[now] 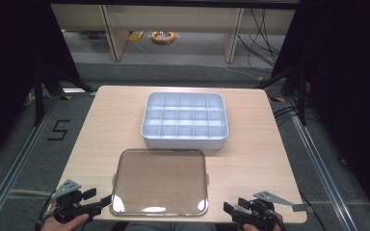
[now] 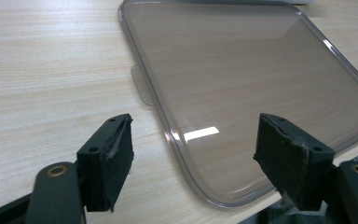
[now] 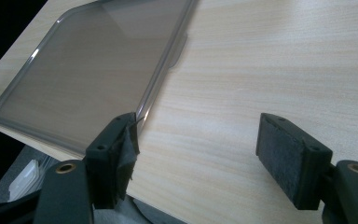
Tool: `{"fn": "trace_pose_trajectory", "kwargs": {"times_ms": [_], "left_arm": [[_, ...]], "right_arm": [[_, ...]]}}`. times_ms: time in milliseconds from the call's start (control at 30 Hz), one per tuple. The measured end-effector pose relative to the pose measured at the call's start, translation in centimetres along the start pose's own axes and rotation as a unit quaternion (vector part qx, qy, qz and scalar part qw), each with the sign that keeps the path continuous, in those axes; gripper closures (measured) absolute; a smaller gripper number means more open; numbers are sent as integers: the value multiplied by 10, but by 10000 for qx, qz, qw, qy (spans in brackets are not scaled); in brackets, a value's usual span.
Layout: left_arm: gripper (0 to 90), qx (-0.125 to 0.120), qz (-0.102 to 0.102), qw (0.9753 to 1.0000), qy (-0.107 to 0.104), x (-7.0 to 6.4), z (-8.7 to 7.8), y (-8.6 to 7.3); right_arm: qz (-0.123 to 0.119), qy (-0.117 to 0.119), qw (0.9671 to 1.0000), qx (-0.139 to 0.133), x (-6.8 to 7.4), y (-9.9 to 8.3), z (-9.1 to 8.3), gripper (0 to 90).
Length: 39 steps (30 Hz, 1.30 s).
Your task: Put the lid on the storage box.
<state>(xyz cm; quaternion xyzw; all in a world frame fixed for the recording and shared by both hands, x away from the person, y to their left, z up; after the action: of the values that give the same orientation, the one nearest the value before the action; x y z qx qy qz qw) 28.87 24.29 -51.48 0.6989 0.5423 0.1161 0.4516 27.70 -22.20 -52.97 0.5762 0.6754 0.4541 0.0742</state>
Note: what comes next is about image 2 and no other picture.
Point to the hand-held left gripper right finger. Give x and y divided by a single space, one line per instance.
289 161

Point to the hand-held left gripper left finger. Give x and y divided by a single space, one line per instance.
105 168

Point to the clear grey plastic lid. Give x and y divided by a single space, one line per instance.
245 93

